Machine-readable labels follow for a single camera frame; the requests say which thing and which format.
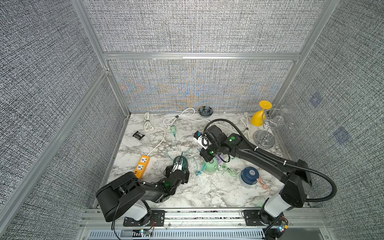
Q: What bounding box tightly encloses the purple power strip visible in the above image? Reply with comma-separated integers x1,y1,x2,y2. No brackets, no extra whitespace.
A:
216,155,224,165

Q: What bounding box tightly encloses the light green meat grinder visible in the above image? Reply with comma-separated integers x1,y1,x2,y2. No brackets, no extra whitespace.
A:
203,157,219,175

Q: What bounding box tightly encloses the light green charging cable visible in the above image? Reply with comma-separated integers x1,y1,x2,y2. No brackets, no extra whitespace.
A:
217,161,241,178

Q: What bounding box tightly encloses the orange power strip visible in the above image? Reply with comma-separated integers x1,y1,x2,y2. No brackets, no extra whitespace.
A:
134,156,150,179

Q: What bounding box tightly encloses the teal charging cable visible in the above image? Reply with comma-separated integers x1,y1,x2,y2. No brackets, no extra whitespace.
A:
166,131,208,176

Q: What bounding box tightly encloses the navy blue meat grinder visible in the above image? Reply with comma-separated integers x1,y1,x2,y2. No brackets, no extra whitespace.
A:
240,167,260,187

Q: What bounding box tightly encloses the pink charging cable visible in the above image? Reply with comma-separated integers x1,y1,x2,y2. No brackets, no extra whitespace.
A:
256,175,271,193

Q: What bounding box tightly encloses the dark green meat grinder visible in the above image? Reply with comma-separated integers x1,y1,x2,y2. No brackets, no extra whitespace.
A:
172,156,189,172

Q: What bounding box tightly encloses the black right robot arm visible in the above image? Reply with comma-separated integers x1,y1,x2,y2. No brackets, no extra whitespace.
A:
194,120,337,226

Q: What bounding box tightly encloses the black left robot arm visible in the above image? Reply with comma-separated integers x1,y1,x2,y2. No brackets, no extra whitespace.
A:
96,166,190,222

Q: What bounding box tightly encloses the black grinder blade lid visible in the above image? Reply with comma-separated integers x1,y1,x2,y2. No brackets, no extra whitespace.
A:
198,106,214,118

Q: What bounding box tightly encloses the small black packet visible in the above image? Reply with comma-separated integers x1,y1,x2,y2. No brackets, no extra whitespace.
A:
133,131,145,141

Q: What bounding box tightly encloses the yellow plastic goblet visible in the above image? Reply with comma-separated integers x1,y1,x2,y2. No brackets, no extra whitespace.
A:
251,100,273,127

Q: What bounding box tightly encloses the clear wine glass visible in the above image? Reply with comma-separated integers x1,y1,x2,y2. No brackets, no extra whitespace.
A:
271,116,286,126

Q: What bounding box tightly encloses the white power cord middle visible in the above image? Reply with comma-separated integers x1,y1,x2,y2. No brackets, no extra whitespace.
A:
163,107,211,128

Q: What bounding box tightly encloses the white power cord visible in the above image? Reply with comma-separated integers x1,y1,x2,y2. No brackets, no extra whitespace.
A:
142,112,167,156
238,112,253,139
163,107,211,128

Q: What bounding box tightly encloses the white power cord right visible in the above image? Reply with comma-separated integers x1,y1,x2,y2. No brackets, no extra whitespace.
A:
238,112,253,139

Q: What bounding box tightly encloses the white power cord left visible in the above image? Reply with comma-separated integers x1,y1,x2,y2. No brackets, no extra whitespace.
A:
142,112,167,156

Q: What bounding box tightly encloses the chrome wire glass rack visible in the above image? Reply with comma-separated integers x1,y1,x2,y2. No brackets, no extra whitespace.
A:
253,105,295,149

